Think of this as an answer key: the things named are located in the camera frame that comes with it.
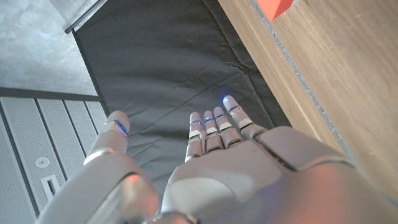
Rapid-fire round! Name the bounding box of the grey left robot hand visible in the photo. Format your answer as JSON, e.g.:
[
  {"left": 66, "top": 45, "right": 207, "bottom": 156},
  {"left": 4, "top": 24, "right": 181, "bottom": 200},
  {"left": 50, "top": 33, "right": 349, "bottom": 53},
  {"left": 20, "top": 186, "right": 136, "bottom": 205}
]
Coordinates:
[{"left": 34, "top": 95, "right": 398, "bottom": 224}]

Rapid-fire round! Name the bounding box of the red box with white base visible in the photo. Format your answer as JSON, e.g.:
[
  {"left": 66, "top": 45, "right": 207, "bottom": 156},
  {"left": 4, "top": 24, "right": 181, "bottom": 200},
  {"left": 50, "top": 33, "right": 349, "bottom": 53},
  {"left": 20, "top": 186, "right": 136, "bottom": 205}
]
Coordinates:
[{"left": 256, "top": 0, "right": 295, "bottom": 22}]

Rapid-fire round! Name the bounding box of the grey tape outline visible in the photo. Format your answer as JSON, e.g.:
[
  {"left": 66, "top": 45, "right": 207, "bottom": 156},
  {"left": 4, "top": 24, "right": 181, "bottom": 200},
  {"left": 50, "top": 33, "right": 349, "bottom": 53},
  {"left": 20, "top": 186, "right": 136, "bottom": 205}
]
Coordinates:
[{"left": 250, "top": 0, "right": 358, "bottom": 166}]

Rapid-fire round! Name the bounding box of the black backdrop curtain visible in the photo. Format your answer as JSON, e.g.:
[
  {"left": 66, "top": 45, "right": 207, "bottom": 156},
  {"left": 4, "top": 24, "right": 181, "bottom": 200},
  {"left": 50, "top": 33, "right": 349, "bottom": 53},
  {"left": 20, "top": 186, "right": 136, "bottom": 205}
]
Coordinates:
[{"left": 72, "top": 0, "right": 292, "bottom": 200}]

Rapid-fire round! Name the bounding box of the round white ceiling fixture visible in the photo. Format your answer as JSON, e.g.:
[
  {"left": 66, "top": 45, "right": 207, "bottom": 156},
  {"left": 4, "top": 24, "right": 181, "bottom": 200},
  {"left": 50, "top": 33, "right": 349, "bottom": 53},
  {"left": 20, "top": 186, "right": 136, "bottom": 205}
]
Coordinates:
[{"left": 35, "top": 156, "right": 50, "bottom": 169}]

